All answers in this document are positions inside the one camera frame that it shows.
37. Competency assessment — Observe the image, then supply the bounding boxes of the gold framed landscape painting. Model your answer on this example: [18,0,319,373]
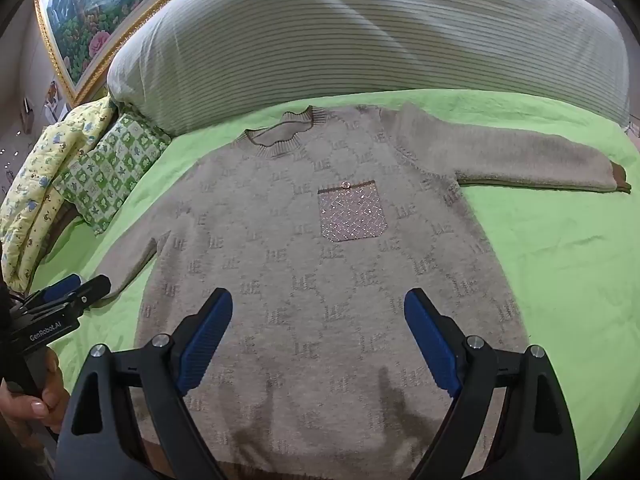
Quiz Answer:
[34,0,170,105]

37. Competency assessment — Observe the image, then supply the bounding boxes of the striped white duvet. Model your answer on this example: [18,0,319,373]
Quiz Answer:
[106,0,629,136]

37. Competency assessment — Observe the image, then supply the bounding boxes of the person's left hand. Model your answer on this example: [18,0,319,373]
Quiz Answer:
[1,349,70,448]

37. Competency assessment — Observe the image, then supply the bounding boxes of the green bed sheet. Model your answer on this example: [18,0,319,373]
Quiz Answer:
[32,90,639,476]

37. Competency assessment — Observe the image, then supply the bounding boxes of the yellow floral quilt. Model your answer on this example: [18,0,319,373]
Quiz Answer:
[1,96,116,292]

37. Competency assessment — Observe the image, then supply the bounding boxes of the green checkered pillow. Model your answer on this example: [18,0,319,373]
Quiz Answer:
[53,113,171,234]

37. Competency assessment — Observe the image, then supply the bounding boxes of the beige knit sweater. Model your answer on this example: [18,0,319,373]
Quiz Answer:
[98,103,627,479]

